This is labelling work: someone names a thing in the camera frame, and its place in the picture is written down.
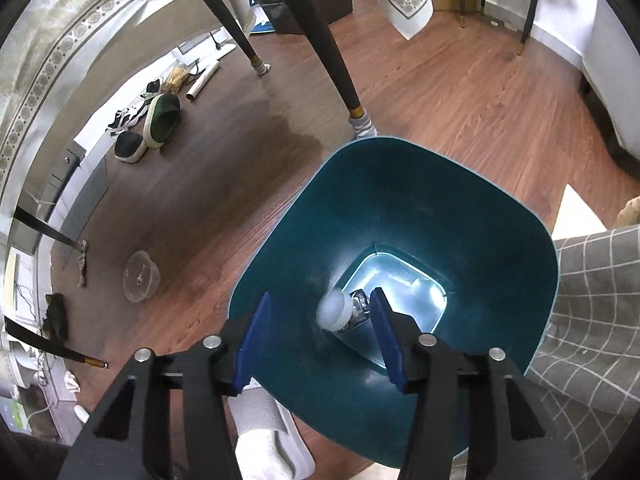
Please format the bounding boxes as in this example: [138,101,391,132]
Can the beige cardboard sheet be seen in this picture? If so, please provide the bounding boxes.
[550,185,608,238]

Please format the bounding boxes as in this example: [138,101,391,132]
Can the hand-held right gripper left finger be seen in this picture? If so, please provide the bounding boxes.
[57,292,272,480]

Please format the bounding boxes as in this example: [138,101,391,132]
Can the green slipper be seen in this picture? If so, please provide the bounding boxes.
[143,93,182,151]

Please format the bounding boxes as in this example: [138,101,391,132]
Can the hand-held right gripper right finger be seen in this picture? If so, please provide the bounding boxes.
[369,287,576,480]

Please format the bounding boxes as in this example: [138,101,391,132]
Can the black storage box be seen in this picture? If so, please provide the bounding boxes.
[260,0,356,36]

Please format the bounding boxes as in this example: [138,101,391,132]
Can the cream patterned tablecloth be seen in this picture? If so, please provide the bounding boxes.
[0,0,433,241]

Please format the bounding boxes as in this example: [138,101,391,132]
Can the white bottle cap piece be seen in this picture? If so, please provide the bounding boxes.
[316,291,373,333]

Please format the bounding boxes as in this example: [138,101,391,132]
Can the clear plastic bowl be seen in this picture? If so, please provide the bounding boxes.
[123,251,161,303]

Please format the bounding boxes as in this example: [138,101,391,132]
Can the dark wooden table leg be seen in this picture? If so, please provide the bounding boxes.
[194,0,273,77]
[12,205,88,261]
[270,0,378,140]
[2,316,109,370]

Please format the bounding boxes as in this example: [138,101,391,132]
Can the white grey slipper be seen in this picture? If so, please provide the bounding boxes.
[230,385,316,480]

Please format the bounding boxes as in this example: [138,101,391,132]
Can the white rope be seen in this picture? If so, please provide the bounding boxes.
[74,240,90,288]

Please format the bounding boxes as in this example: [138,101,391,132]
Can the white paper roll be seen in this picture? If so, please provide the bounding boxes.
[186,60,221,102]

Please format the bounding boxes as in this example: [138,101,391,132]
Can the black white sneaker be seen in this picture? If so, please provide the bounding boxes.
[106,105,151,136]

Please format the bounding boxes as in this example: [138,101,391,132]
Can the black slipper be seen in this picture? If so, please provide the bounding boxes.
[114,130,148,163]

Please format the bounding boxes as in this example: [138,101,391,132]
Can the teal plastic trash bin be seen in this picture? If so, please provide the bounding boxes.
[227,136,560,467]

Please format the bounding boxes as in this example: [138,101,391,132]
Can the tan crumpled bag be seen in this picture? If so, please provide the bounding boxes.
[161,62,193,93]

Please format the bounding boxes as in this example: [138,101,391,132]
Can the grey drawer cabinet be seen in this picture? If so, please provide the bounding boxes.
[30,142,108,271]

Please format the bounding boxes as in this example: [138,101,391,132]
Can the grey checked tablecloth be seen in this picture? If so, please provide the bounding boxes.
[525,225,640,480]

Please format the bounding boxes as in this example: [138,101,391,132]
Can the dark cloth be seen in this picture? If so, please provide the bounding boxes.
[42,292,70,341]

